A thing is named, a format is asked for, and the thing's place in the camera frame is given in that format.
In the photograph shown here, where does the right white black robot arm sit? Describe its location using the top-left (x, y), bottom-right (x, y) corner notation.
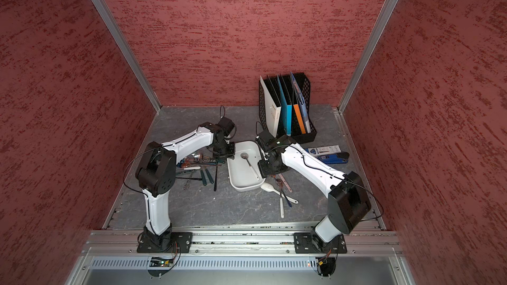
top-left (256, 131), bottom-right (372, 246)

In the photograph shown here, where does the right aluminium corner post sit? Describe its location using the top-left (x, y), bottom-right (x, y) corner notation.
top-left (337, 0), bottom-right (399, 115)

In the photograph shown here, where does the teal folder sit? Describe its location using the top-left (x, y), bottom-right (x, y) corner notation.
top-left (277, 75), bottom-right (292, 137)

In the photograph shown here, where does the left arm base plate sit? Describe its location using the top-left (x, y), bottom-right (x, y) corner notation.
top-left (137, 231), bottom-right (194, 254)

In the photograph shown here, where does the aluminium corner post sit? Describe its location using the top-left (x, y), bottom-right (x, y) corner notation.
top-left (91, 0), bottom-right (162, 113)
top-left (337, 0), bottom-right (399, 115)

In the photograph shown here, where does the black mesh file holder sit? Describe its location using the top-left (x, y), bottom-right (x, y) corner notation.
top-left (258, 73), bottom-right (317, 144)

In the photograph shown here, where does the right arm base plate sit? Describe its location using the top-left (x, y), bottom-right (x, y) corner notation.
top-left (293, 232), bottom-right (347, 254)

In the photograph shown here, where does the white folder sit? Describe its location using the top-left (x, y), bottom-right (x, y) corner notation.
top-left (260, 77), bottom-right (281, 138)

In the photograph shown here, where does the blue folder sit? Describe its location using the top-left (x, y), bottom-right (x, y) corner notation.
top-left (290, 72), bottom-right (311, 133)

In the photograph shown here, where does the white rectangular storage box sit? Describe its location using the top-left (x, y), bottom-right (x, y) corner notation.
top-left (227, 141), bottom-right (265, 192)

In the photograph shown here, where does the pink handled rainbow spoon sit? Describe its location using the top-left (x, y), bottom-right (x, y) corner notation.
top-left (276, 174), bottom-right (293, 193)

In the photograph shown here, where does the left aluminium corner post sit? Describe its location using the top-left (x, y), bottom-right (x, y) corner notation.
top-left (91, 0), bottom-right (162, 113)

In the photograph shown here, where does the steel spoon white handle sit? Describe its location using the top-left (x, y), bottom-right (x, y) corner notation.
top-left (240, 153), bottom-right (260, 181)

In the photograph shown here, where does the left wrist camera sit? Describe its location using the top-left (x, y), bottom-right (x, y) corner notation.
top-left (217, 116), bottom-right (237, 140)

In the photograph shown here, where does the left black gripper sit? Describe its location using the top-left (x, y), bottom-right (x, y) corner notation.
top-left (212, 139), bottom-right (236, 159)

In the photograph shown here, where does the blue white flat box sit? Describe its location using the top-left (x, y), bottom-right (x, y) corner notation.
top-left (306, 145), bottom-right (341, 156)

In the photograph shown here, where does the orange folder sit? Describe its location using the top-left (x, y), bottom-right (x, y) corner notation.
top-left (293, 104), bottom-right (306, 134)

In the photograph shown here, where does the ornate silver spoon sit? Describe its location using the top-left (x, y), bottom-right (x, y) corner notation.
top-left (184, 179), bottom-right (191, 191)

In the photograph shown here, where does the dark blue handled spoon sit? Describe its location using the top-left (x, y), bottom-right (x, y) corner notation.
top-left (276, 179), bottom-right (293, 208)

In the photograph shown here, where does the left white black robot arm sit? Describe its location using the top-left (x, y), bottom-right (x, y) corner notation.
top-left (135, 117), bottom-right (235, 236)

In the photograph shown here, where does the aluminium front rail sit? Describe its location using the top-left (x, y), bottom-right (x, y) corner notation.
top-left (80, 226), bottom-right (405, 257)

